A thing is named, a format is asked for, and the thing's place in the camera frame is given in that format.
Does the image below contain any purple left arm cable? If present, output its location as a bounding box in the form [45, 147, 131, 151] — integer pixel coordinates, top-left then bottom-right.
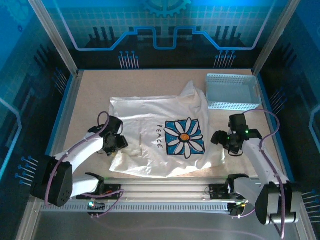
[43, 111, 126, 220]

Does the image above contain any thin purple loose cable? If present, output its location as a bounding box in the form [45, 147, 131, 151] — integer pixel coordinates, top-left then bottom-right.
[99, 219, 267, 240]

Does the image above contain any grey metal panel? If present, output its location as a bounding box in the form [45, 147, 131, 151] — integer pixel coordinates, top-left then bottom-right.
[14, 194, 317, 240]

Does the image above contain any grey slotted cable duct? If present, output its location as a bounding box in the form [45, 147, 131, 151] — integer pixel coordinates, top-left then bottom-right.
[39, 201, 232, 214]

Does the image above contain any aluminium frame cross rail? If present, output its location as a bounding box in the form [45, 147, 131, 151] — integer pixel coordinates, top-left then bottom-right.
[32, 176, 300, 201]

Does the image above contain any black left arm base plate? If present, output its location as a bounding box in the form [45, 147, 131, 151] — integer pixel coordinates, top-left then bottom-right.
[76, 183, 122, 201]

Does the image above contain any aluminium frame post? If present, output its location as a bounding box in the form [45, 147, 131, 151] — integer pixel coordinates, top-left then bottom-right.
[252, 0, 302, 76]
[27, 0, 80, 77]

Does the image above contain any black controller box with LED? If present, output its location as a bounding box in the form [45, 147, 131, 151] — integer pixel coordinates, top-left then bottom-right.
[86, 199, 106, 211]
[228, 202, 245, 217]

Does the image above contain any aluminium frame side rail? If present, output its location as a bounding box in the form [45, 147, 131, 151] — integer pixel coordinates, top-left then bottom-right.
[41, 70, 85, 182]

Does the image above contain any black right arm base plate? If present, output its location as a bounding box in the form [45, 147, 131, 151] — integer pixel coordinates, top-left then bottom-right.
[208, 183, 251, 201]

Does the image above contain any pale blue perforated basket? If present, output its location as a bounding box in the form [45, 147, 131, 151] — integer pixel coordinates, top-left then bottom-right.
[204, 73, 263, 111]

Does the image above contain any white t-shirt with daisy print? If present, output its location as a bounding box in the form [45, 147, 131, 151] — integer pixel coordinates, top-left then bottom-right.
[108, 79, 226, 179]

